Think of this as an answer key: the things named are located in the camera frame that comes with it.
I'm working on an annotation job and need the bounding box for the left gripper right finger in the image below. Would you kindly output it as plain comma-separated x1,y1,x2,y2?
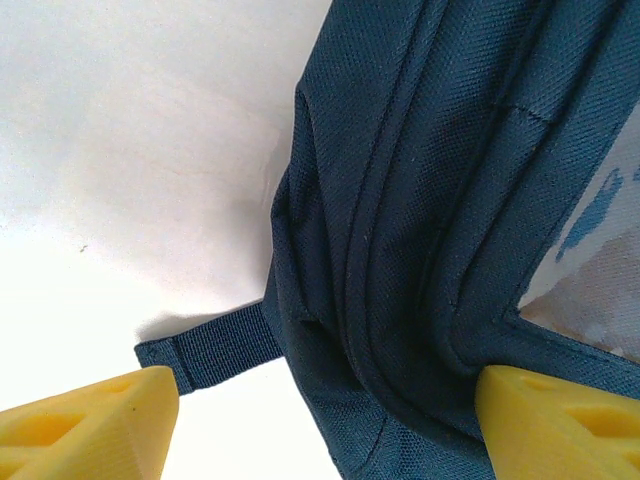
474,363,640,480

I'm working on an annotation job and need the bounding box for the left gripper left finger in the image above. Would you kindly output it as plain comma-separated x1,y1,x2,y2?
0,364,181,480

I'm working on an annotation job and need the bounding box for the navy blue student backpack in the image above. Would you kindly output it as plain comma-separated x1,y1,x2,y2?
134,0,640,480

